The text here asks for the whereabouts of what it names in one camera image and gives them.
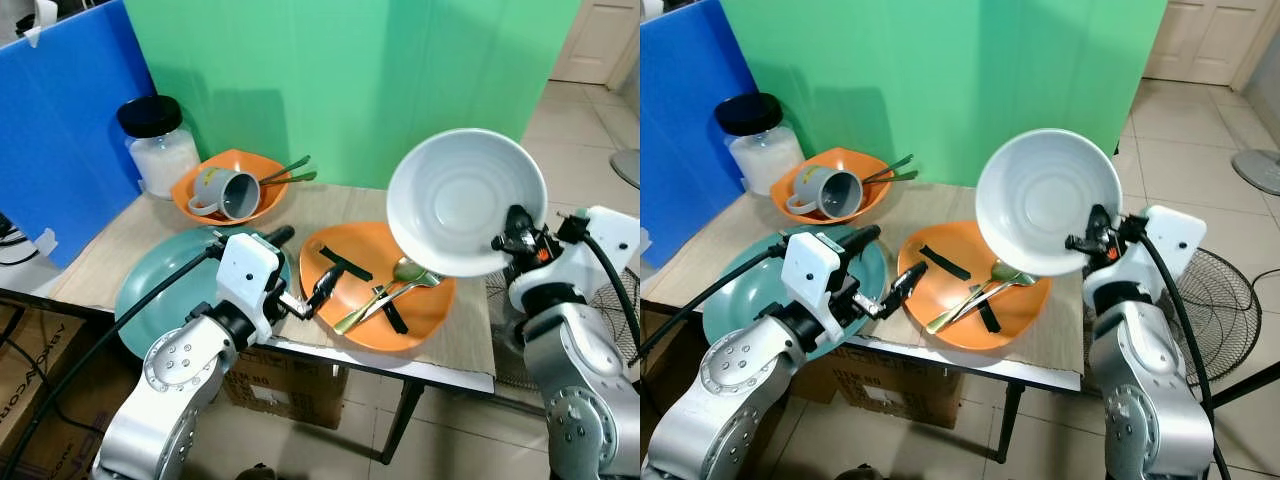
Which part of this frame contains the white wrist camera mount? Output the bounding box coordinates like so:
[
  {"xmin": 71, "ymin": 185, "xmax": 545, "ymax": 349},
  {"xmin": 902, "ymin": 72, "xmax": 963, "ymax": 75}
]
[
  {"xmin": 510, "ymin": 206, "xmax": 641, "ymax": 313},
  {"xmin": 1086, "ymin": 205, "xmax": 1209, "ymax": 311},
  {"xmin": 214, "ymin": 232, "xmax": 286, "ymax": 343},
  {"xmin": 781, "ymin": 231, "xmax": 857, "ymax": 323}
]

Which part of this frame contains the green backdrop sheet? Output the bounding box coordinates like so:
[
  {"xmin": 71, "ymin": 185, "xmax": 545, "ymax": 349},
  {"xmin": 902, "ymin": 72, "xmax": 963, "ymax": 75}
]
[
  {"xmin": 719, "ymin": 0, "xmax": 1170, "ymax": 188},
  {"xmin": 123, "ymin": 0, "xmax": 583, "ymax": 192}
]

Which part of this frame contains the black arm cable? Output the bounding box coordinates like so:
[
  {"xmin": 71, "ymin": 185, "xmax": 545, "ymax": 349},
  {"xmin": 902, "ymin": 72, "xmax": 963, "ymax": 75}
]
[
  {"xmin": 0, "ymin": 244, "xmax": 223, "ymax": 479},
  {"xmin": 1128, "ymin": 216, "xmax": 1233, "ymax": 480},
  {"xmin": 640, "ymin": 242, "xmax": 787, "ymax": 363},
  {"xmin": 556, "ymin": 214, "xmax": 641, "ymax": 353}
]

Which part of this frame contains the grey round fan base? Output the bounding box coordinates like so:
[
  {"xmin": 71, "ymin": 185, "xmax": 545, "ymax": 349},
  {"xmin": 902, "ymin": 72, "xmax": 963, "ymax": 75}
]
[
  {"xmin": 609, "ymin": 148, "xmax": 641, "ymax": 191},
  {"xmin": 1231, "ymin": 149, "xmax": 1280, "ymax": 197}
]

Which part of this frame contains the black cable bundle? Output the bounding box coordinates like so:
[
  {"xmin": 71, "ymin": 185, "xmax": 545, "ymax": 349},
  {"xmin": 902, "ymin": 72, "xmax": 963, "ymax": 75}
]
[{"xmin": 0, "ymin": 211, "xmax": 43, "ymax": 268}]

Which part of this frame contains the white round bowl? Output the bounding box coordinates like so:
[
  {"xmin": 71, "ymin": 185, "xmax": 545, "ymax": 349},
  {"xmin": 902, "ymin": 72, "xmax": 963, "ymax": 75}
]
[
  {"xmin": 975, "ymin": 127, "xmax": 1125, "ymax": 279},
  {"xmin": 386, "ymin": 127, "xmax": 549, "ymax": 279}
]

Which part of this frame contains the small brown cardboard box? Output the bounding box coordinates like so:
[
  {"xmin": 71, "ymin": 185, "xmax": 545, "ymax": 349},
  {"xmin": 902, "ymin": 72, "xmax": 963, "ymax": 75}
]
[
  {"xmin": 788, "ymin": 340, "xmax": 967, "ymax": 431},
  {"xmin": 221, "ymin": 344, "xmax": 350, "ymax": 432}
]

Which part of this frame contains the beige woven table mat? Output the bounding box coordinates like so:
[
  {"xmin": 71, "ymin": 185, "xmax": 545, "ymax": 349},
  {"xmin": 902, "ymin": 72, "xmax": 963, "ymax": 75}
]
[
  {"xmin": 645, "ymin": 182, "xmax": 1087, "ymax": 376},
  {"xmin": 48, "ymin": 182, "xmax": 498, "ymax": 378}
]

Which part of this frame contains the black metal table leg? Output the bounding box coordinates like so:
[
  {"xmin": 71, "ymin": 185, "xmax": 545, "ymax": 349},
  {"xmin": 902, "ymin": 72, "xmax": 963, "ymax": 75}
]
[
  {"xmin": 379, "ymin": 377, "xmax": 427, "ymax": 467},
  {"xmin": 994, "ymin": 382, "xmax": 1027, "ymax": 464}
]

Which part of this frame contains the long black tape strip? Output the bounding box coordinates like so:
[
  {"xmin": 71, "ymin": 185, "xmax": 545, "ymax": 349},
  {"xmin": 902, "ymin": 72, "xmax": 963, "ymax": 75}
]
[
  {"xmin": 917, "ymin": 242, "xmax": 972, "ymax": 282},
  {"xmin": 319, "ymin": 244, "xmax": 374, "ymax": 282}
]

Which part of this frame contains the large printed cardboard box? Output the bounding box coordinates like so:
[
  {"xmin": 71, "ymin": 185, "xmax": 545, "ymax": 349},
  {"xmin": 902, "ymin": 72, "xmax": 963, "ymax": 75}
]
[{"xmin": 0, "ymin": 303, "xmax": 141, "ymax": 480}]

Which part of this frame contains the orange plate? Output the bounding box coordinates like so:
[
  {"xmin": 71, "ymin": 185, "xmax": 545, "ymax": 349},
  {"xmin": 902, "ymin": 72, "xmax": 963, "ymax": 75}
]
[
  {"xmin": 299, "ymin": 221, "xmax": 457, "ymax": 354},
  {"xmin": 896, "ymin": 219, "xmax": 1054, "ymax": 352}
]

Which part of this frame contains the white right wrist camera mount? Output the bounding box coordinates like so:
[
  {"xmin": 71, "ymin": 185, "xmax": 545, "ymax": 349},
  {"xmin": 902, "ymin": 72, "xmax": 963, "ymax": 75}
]
[
  {"xmin": 1086, "ymin": 205, "xmax": 1209, "ymax": 311},
  {"xmin": 510, "ymin": 206, "xmax": 641, "ymax": 313}
]

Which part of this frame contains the black wire fan guard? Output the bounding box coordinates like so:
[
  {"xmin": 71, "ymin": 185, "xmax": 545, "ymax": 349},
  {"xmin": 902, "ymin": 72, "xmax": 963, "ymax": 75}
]
[
  {"xmin": 1083, "ymin": 247, "xmax": 1264, "ymax": 388},
  {"xmin": 484, "ymin": 264, "xmax": 641, "ymax": 392}
]

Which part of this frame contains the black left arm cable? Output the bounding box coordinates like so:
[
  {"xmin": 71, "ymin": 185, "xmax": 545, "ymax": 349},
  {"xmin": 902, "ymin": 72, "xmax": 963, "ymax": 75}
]
[
  {"xmin": 0, "ymin": 244, "xmax": 223, "ymax": 479},
  {"xmin": 640, "ymin": 242, "xmax": 787, "ymax": 363}
]

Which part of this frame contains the blue panel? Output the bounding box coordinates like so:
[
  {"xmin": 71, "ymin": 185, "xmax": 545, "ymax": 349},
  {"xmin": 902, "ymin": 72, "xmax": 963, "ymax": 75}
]
[
  {"xmin": 0, "ymin": 0, "xmax": 153, "ymax": 269},
  {"xmin": 640, "ymin": 0, "xmax": 761, "ymax": 271}
]

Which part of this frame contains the gold spoon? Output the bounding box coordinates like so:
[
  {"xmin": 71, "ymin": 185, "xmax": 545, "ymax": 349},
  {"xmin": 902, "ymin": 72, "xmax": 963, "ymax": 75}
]
[
  {"xmin": 334, "ymin": 257, "xmax": 432, "ymax": 335},
  {"xmin": 925, "ymin": 257, "xmax": 1031, "ymax": 335}
]

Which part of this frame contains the teal plate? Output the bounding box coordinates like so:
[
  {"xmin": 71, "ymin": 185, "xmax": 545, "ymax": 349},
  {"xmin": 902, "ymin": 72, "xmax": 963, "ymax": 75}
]
[
  {"xmin": 701, "ymin": 224, "xmax": 890, "ymax": 362},
  {"xmin": 114, "ymin": 226, "xmax": 292, "ymax": 360}
]

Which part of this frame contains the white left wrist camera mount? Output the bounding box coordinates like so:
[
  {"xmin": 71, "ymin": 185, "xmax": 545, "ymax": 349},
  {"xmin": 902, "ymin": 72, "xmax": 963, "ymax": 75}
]
[
  {"xmin": 781, "ymin": 231, "xmax": 857, "ymax": 323},
  {"xmin": 214, "ymin": 232, "xmax": 286, "ymax": 343}
]

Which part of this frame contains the gold fork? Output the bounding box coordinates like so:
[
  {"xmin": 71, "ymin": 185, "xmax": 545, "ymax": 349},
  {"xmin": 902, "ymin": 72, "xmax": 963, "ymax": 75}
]
[
  {"xmin": 351, "ymin": 272, "xmax": 444, "ymax": 325},
  {"xmin": 945, "ymin": 272, "xmax": 1041, "ymax": 323}
]

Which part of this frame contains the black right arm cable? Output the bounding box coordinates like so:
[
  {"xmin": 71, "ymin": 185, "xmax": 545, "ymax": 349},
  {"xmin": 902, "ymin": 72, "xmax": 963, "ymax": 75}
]
[
  {"xmin": 556, "ymin": 214, "xmax": 641, "ymax": 353},
  {"xmin": 1128, "ymin": 216, "xmax": 1233, "ymax": 480}
]

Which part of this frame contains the glass jar with black lid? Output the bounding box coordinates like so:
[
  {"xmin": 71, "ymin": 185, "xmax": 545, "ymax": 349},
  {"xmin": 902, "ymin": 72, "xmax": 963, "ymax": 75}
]
[
  {"xmin": 116, "ymin": 94, "xmax": 202, "ymax": 200},
  {"xmin": 713, "ymin": 91, "xmax": 807, "ymax": 197}
]

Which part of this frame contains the orange bowl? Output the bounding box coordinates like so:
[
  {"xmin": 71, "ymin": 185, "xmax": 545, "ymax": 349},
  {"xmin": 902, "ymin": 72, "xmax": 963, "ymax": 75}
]
[
  {"xmin": 769, "ymin": 146, "xmax": 894, "ymax": 225},
  {"xmin": 170, "ymin": 149, "xmax": 292, "ymax": 227}
]

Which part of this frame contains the grey mug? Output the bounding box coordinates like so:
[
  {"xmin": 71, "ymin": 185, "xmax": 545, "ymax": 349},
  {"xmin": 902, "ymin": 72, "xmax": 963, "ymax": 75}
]
[
  {"xmin": 785, "ymin": 164, "xmax": 864, "ymax": 222},
  {"xmin": 187, "ymin": 166, "xmax": 262, "ymax": 222}
]

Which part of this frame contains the white door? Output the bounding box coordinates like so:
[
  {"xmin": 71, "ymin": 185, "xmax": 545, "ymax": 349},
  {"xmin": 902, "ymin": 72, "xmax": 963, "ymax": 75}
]
[
  {"xmin": 1142, "ymin": 0, "xmax": 1278, "ymax": 87},
  {"xmin": 549, "ymin": 0, "xmax": 641, "ymax": 87}
]

